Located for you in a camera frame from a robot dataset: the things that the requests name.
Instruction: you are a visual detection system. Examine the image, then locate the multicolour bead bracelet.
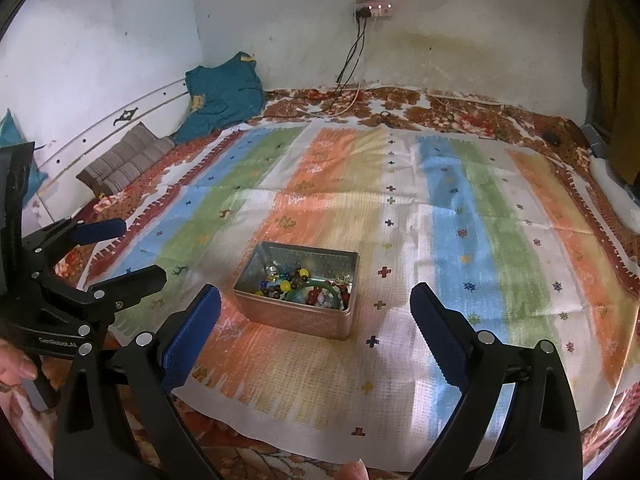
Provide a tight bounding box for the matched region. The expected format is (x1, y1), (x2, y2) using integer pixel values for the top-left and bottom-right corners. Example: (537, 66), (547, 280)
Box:
(255, 262), (313, 301)

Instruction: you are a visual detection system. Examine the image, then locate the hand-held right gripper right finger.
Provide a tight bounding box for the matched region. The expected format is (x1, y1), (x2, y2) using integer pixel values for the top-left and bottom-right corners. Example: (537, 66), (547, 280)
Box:
(409, 282), (584, 480)

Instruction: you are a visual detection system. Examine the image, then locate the white bed headboard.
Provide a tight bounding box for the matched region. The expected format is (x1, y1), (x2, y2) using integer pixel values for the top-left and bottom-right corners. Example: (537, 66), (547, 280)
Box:
(30, 77), (194, 226)

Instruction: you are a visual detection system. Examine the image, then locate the white power strip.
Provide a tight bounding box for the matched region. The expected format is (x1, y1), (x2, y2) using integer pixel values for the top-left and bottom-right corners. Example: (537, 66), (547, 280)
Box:
(354, 2), (394, 19)

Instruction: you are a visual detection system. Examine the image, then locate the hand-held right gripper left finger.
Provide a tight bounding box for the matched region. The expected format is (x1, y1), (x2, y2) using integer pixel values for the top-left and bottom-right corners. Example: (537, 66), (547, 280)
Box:
(52, 283), (223, 480)

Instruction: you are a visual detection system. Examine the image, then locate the person's right hand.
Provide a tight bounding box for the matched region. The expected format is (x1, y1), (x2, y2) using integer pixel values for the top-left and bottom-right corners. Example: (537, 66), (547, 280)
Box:
(340, 458), (370, 480)

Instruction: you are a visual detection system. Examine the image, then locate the teal garment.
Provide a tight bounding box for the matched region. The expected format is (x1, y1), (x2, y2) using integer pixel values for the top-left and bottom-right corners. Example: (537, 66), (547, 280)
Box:
(172, 51), (267, 145)

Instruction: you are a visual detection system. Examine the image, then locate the black power cable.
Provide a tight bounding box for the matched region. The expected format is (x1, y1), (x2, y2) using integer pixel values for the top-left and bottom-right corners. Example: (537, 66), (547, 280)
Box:
(335, 0), (374, 99)

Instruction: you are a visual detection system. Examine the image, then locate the silver metal tin box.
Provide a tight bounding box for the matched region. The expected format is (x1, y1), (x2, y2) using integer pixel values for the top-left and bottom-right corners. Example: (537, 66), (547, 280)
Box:
(233, 241), (361, 342)

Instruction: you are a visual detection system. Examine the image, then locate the striped colourful mat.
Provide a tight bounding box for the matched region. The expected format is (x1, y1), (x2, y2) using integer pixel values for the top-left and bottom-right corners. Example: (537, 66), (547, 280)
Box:
(80, 122), (640, 461)

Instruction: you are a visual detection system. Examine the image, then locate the yellow curtain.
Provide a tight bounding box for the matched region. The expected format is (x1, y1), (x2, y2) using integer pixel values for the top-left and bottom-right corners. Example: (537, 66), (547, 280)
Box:
(582, 0), (640, 126)

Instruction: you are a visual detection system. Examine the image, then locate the white charging cable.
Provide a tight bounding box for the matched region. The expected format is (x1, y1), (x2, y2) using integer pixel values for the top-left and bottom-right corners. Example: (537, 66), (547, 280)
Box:
(320, 85), (364, 116)

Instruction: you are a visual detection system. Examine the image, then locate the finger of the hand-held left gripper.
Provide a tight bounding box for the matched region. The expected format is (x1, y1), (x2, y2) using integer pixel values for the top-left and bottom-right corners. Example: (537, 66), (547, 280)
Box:
(22, 218), (127, 282)
(40, 265), (168, 342)

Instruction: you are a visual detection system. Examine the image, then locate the green jade bangle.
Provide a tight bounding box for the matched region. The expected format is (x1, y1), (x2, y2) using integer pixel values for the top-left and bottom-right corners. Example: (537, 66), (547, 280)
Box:
(287, 282), (347, 306)

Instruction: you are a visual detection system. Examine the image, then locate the red bead bracelet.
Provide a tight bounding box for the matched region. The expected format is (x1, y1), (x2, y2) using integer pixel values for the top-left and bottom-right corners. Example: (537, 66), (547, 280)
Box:
(305, 280), (354, 311)

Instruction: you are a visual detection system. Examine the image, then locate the white pillow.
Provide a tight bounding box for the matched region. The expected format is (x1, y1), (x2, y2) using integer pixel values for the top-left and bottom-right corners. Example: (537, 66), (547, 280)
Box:
(590, 155), (640, 234)

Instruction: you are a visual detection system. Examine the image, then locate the person's left hand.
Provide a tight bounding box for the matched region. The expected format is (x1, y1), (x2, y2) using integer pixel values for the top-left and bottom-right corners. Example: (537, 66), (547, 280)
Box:
(0, 337), (41, 396)

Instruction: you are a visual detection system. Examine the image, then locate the brown striped cushion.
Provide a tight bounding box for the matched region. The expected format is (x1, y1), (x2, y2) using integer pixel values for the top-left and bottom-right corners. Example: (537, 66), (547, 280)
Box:
(76, 121), (176, 195)

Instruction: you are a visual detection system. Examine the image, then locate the teal cloth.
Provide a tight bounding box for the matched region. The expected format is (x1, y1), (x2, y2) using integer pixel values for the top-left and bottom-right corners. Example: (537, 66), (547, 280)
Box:
(0, 109), (49, 206)

